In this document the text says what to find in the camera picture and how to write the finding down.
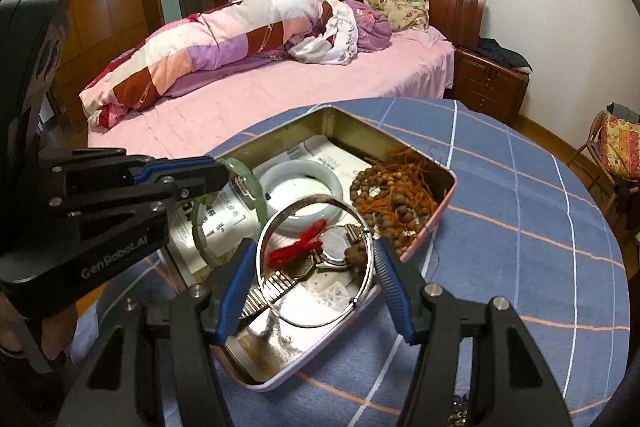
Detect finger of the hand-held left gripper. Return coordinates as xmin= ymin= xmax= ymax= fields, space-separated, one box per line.
xmin=37 ymin=147 xmax=223 ymax=188
xmin=47 ymin=163 xmax=232 ymax=220

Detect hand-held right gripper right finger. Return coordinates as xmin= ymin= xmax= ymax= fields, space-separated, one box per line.
xmin=372 ymin=237 xmax=576 ymax=427

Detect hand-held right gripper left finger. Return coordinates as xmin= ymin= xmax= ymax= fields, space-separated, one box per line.
xmin=52 ymin=238 xmax=258 ymax=427

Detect green jade bangle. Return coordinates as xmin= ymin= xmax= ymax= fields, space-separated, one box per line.
xmin=192 ymin=157 xmax=271 ymax=267

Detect silver wristwatch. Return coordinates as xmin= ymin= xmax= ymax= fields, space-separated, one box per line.
xmin=239 ymin=227 xmax=373 ymax=320

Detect wooden bead string orange tassels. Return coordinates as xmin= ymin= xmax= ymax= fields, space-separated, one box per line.
xmin=350 ymin=147 xmax=441 ymax=258

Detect pink tin box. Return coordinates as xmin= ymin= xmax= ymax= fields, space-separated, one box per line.
xmin=165 ymin=106 xmax=458 ymax=393

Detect silver metal bangle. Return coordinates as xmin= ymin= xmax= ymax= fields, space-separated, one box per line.
xmin=256 ymin=196 xmax=377 ymax=328

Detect white jade bangle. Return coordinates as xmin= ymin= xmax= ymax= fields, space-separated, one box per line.
xmin=261 ymin=160 xmax=348 ymax=235

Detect person's left forearm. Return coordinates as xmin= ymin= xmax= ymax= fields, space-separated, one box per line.
xmin=35 ymin=302 xmax=78 ymax=363

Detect pink patchwork quilt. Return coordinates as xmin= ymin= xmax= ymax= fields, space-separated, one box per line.
xmin=80 ymin=0 xmax=361 ymax=128

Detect blue plaid tablecloth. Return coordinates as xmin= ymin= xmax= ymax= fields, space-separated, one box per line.
xmin=70 ymin=97 xmax=631 ymax=427

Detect wooden bed pink sheet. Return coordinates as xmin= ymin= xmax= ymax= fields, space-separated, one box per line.
xmin=80 ymin=0 xmax=488 ymax=160

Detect purple blanket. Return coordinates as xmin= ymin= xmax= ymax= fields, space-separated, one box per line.
xmin=260 ymin=0 xmax=393 ymax=62

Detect wooden nightstand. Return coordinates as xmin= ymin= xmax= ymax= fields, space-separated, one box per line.
xmin=452 ymin=47 xmax=531 ymax=125

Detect rattan chair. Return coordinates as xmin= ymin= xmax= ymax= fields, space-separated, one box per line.
xmin=567 ymin=104 xmax=640 ymax=208

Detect dark clothes pile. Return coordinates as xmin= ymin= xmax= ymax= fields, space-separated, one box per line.
xmin=476 ymin=37 xmax=533 ymax=72

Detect floral pillow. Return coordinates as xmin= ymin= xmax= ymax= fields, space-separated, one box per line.
xmin=361 ymin=0 xmax=431 ymax=32

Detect colourful patchwork cushion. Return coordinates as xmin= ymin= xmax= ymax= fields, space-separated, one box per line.
xmin=597 ymin=111 xmax=640 ymax=180

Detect metallic bead necklace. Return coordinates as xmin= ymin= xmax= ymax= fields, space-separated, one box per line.
xmin=446 ymin=394 xmax=473 ymax=427

